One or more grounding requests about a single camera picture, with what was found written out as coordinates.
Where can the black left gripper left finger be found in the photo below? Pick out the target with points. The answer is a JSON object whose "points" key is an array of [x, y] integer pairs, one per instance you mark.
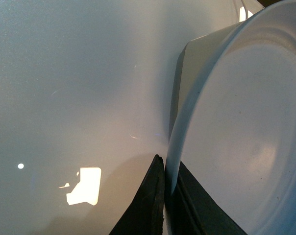
{"points": [[144, 215]]}

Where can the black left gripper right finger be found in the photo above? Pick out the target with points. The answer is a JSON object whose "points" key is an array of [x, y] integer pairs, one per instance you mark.
{"points": [[192, 211]]}

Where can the white round plate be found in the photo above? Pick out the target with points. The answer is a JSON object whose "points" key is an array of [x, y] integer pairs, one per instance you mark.
{"points": [[236, 130]]}

